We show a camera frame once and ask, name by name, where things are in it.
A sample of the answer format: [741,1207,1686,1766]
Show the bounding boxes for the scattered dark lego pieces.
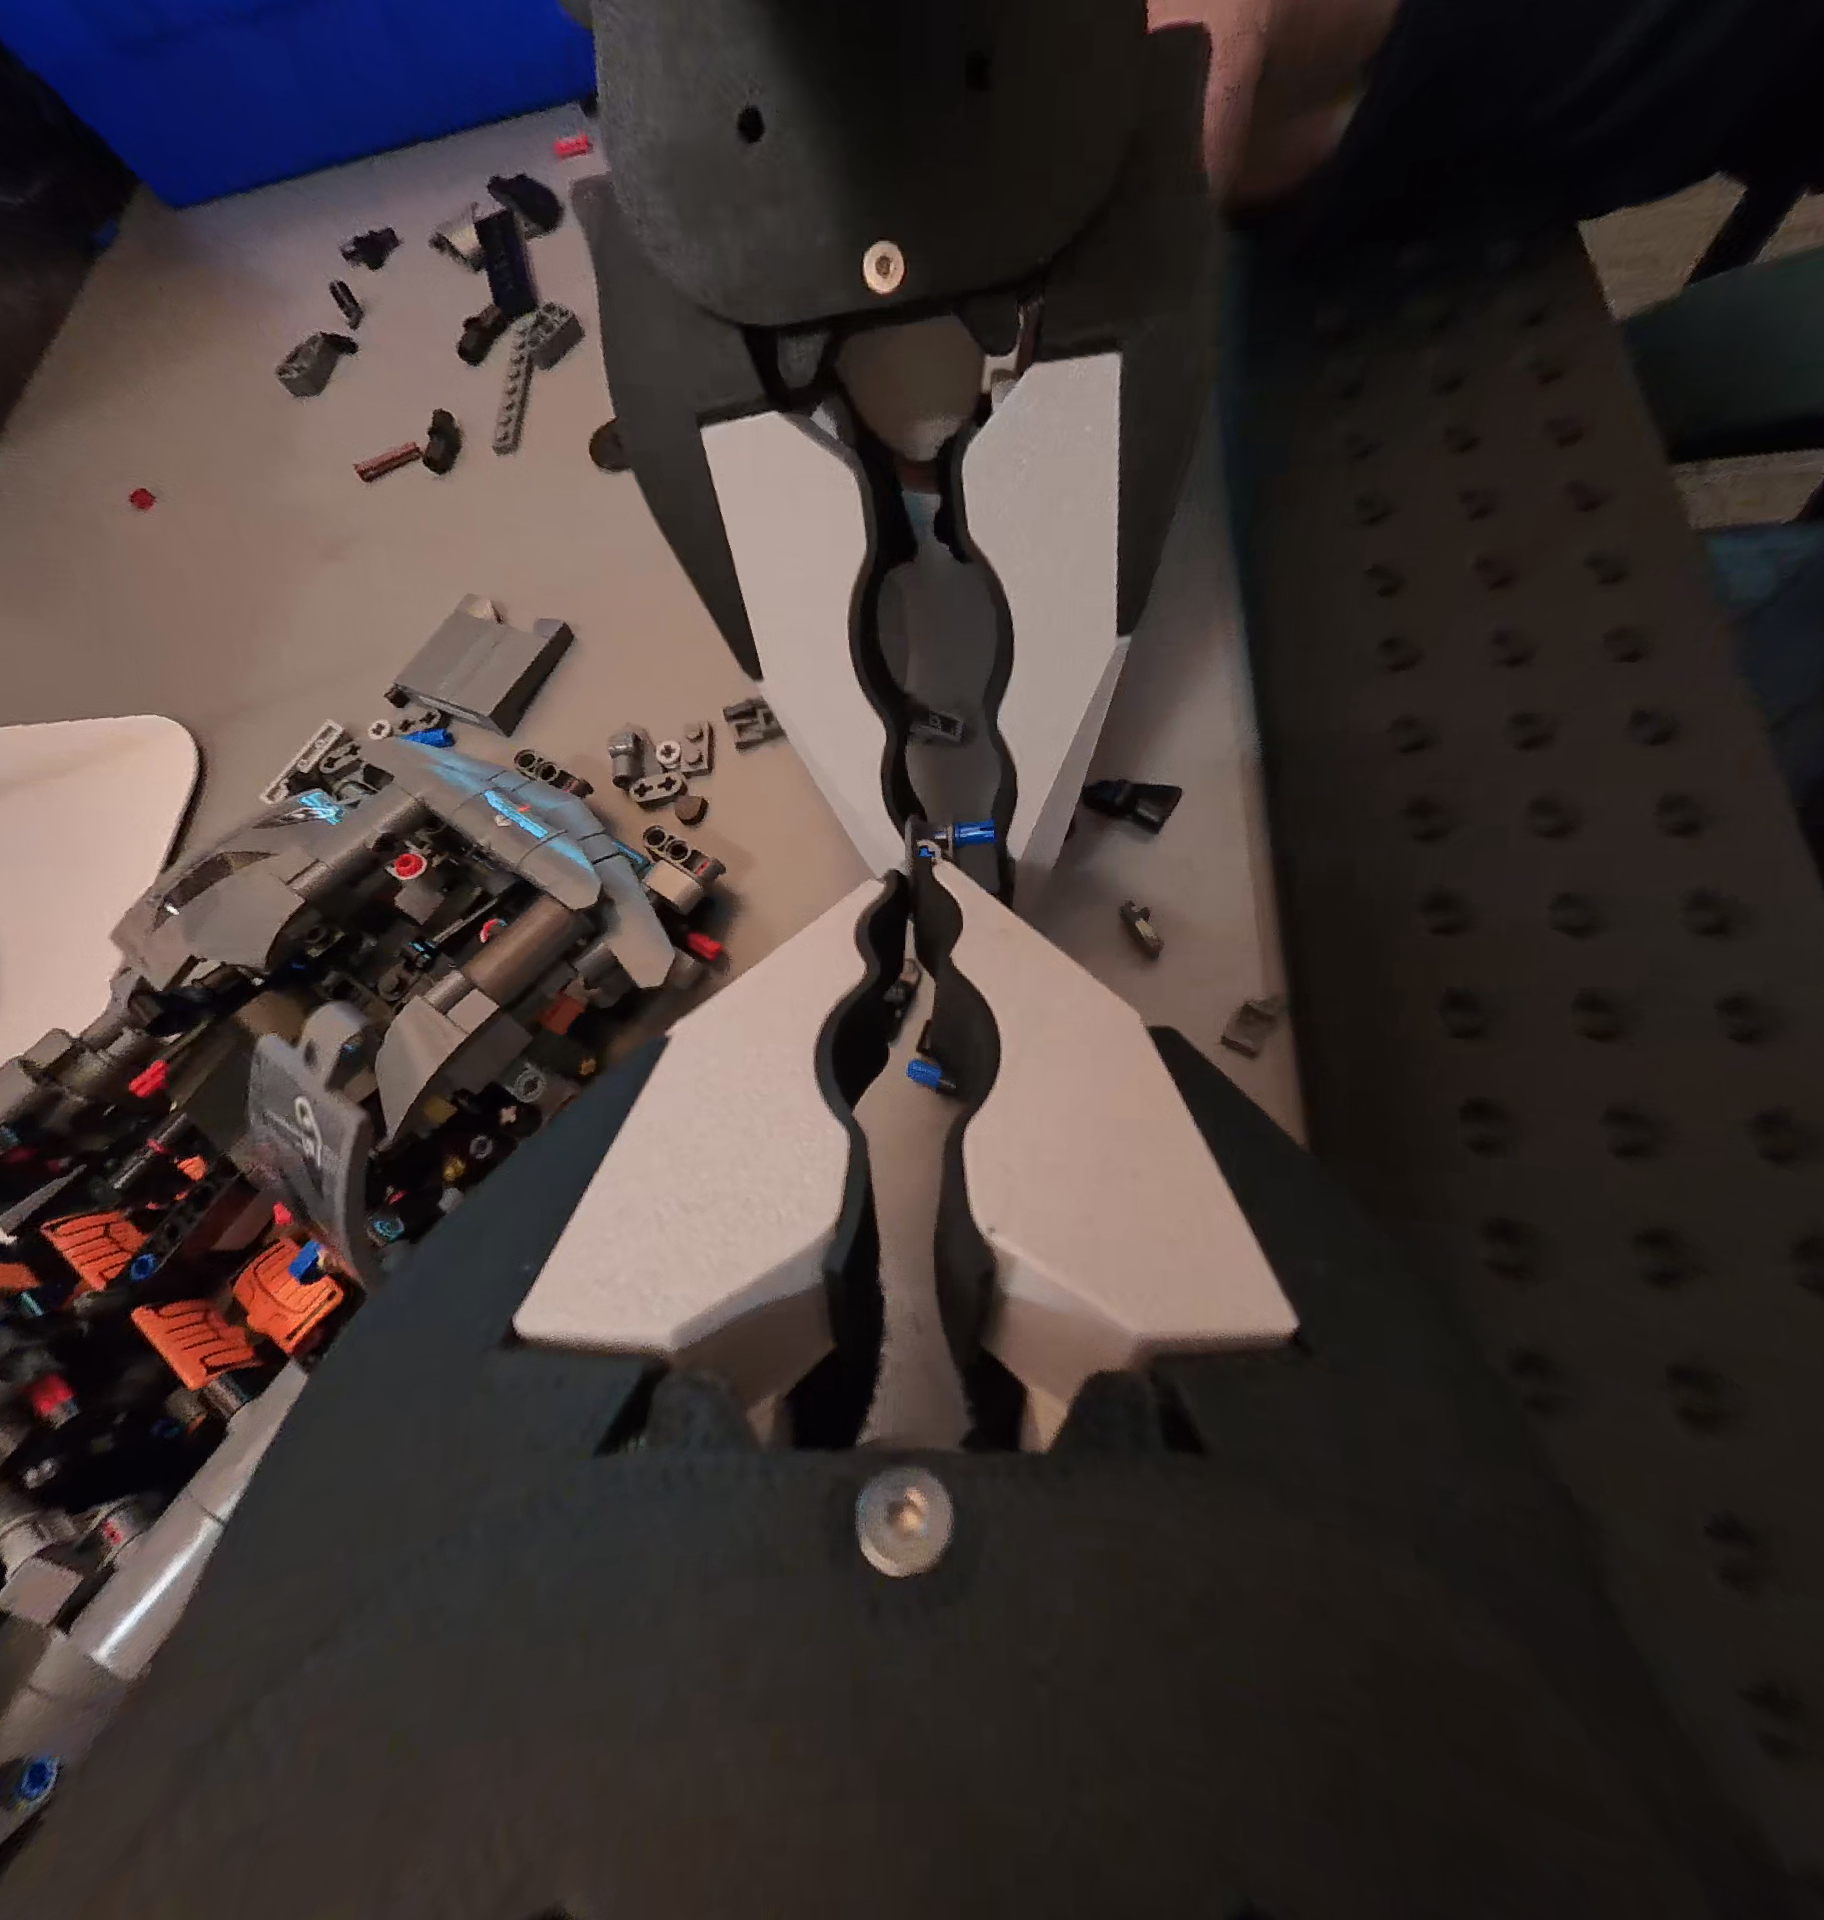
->
[274,171,583,482]

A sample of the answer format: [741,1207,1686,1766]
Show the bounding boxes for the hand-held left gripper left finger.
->
[511,872,914,1454]

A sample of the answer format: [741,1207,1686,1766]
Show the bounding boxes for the black perforated board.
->
[1227,195,1824,1920]

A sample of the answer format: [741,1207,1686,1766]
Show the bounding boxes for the person's right hand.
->
[1150,0,1401,213]

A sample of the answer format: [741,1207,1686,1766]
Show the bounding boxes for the person's right forearm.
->
[1300,0,1824,227]

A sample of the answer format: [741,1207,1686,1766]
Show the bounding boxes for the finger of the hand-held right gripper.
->
[699,405,925,902]
[940,349,1134,907]

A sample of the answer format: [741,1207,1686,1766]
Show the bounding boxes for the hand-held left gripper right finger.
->
[908,861,1300,1454]

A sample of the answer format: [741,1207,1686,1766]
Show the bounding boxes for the grey lego car section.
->
[110,735,734,1158]

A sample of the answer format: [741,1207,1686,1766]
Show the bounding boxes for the lego car model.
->
[0,1020,402,1877]

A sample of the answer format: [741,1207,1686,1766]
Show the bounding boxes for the blue storage bin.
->
[0,0,597,210]

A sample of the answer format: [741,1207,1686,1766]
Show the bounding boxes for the white book stand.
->
[0,717,204,1113]

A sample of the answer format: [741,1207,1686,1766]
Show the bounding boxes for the black lego piece blue pin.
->
[882,960,955,1097]

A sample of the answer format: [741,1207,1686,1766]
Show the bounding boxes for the dark grey lego panel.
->
[388,591,577,737]

